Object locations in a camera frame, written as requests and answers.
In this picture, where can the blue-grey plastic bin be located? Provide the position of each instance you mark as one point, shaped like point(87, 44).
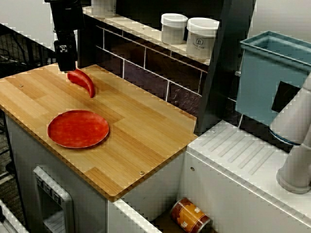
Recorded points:
point(257, 85)

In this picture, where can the white toy faucet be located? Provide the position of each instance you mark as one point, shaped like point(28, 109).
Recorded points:
point(291, 116)

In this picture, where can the aluminium frame rail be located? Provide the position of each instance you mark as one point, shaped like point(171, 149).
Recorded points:
point(7, 218)

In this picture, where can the white lidded jar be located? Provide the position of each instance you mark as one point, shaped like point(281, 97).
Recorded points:
point(173, 29)
point(108, 6)

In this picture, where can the red round plate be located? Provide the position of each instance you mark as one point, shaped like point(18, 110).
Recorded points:
point(77, 128)

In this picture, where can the dark tile backsplash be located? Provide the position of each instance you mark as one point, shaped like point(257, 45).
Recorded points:
point(150, 63)

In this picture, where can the red toy chili pepper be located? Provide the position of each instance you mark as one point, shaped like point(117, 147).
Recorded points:
point(83, 82)

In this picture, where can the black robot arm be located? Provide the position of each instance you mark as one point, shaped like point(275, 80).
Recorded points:
point(63, 0)

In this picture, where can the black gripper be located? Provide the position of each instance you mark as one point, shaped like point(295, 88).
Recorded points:
point(66, 17)

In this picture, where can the white toy kitchen cabinet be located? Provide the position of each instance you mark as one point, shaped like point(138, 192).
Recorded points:
point(230, 184)

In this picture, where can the light wooden shelf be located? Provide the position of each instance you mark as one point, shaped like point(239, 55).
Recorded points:
point(145, 34)

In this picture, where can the black square label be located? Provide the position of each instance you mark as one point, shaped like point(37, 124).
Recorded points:
point(285, 97)

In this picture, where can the orange soup can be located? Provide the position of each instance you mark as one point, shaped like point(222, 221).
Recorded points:
point(189, 214)

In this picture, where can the white jar with house logo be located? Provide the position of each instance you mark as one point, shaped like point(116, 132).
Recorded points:
point(201, 36)

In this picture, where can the tall black side panel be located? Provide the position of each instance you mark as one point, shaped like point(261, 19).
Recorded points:
point(226, 60)

